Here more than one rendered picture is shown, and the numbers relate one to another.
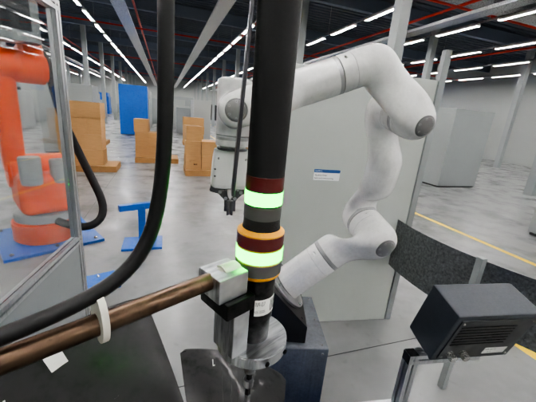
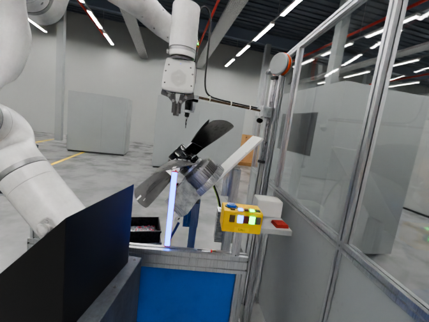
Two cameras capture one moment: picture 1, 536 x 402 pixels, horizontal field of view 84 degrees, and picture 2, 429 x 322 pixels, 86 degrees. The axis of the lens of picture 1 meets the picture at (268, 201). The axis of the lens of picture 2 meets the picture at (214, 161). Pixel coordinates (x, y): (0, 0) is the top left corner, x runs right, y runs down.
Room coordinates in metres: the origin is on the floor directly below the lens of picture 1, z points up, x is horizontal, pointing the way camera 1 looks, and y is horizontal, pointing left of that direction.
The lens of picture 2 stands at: (1.49, 0.33, 1.39)
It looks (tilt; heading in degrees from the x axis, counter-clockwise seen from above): 8 degrees down; 187
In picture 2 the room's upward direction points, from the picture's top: 7 degrees clockwise
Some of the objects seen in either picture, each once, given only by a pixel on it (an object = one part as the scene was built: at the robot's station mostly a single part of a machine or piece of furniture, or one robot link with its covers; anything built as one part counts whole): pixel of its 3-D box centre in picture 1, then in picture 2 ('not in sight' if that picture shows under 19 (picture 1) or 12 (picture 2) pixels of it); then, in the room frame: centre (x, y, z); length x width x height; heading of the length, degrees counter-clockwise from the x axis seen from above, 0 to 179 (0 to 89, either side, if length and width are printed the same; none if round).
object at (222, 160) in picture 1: (231, 166); (179, 75); (0.75, 0.10, 1.54); 0.10 x 0.07 x 0.11; 101
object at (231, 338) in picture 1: (247, 305); (189, 103); (0.25, 0.01, 1.50); 0.09 x 0.07 x 0.10; 136
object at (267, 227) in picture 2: not in sight; (263, 218); (0.04, 0.52, 0.84); 0.36 x 0.24 x 0.03; 11
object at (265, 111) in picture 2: not in sight; (264, 111); (-0.20, 0.44, 1.54); 0.10 x 0.07 x 0.08; 136
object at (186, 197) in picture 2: not in sight; (182, 197); (0.30, 0.04, 0.98); 0.20 x 0.16 x 0.20; 101
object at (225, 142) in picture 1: (234, 141); (180, 54); (0.75, 0.10, 1.60); 0.09 x 0.08 x 0.03; 101
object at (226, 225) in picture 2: not in sight; (240, 219); (0.55, 0.36, 1.02); 0.16 x 0.10 x 0.11; 101
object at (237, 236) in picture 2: not in sight; (237, 241); (0.55, 0.36, 0.92); 0.03 x 0.03 x 0.12; 11
